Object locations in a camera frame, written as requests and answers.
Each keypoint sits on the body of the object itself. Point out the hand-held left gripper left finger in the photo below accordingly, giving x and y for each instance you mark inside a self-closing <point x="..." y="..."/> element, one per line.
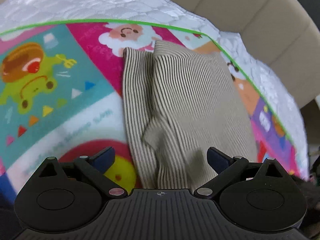
<point x="103" y="158"/>

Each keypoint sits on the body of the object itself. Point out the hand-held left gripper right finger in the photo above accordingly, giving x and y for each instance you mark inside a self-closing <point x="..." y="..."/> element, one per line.
<point x="217" y="158"/>

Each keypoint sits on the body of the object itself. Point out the beige striped long-sleeve shirt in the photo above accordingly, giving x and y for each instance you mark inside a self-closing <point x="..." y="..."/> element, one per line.
<point x="195" y="100"/>

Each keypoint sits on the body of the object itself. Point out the colourful cartoon play mat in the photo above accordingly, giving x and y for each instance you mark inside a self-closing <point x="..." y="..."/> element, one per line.
<point x="62" y="80"/>

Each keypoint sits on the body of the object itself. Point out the beige padded headboard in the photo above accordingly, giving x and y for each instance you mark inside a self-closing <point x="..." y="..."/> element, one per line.
<point x="250" y="17"/>

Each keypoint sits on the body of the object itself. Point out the white quilted mattress cover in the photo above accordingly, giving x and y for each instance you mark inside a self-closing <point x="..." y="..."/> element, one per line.
<point x="100" y="0"/>

